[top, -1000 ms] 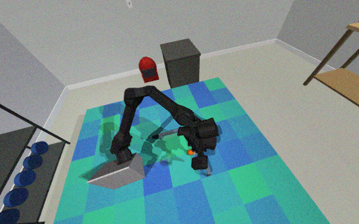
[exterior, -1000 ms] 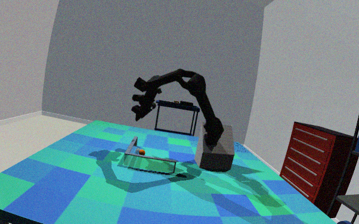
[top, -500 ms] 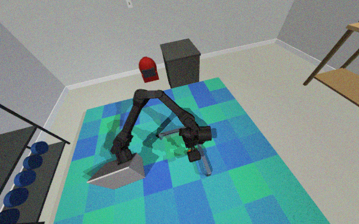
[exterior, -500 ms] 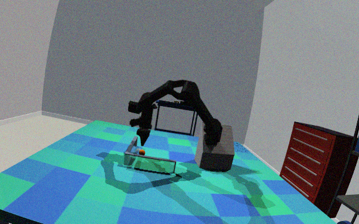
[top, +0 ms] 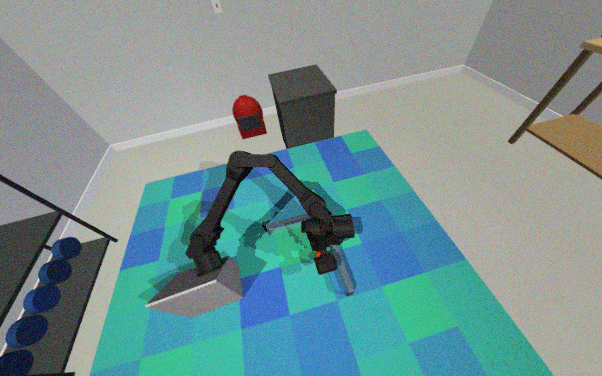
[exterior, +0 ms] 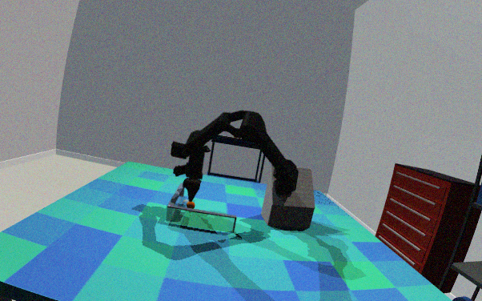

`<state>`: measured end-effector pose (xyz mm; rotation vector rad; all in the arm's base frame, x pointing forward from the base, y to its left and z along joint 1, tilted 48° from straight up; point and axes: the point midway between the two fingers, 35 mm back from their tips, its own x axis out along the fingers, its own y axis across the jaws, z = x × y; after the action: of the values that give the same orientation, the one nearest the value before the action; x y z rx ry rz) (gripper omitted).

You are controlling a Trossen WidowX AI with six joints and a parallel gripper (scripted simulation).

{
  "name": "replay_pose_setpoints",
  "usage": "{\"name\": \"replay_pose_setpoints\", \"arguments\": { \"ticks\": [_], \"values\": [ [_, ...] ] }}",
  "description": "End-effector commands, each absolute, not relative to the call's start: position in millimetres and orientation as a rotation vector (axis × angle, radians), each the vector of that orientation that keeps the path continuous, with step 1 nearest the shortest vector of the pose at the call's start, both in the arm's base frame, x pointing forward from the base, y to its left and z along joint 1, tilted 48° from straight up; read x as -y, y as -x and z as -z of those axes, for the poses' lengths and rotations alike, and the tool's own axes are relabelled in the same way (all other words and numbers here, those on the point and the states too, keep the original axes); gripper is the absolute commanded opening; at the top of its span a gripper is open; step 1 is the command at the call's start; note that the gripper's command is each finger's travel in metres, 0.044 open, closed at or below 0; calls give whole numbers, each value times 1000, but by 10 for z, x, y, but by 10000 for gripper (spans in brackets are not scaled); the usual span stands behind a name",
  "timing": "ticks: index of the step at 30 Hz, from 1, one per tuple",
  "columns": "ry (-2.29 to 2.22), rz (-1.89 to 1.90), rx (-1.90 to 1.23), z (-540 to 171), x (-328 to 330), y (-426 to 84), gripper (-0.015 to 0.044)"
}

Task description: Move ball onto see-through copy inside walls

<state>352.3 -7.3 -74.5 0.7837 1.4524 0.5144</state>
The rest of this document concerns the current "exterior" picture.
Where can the clear l-shaped low wall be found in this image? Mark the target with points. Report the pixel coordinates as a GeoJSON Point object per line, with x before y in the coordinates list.
{"type": "Point", "coordinates": [199, 220]}

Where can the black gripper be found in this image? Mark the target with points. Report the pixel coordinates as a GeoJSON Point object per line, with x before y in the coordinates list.
{"type": "Point", "coordinates": [192, 184]}

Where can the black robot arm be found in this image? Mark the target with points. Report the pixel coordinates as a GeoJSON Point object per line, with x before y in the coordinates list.
{"type": "Point", "coordinates": [253, 129]}

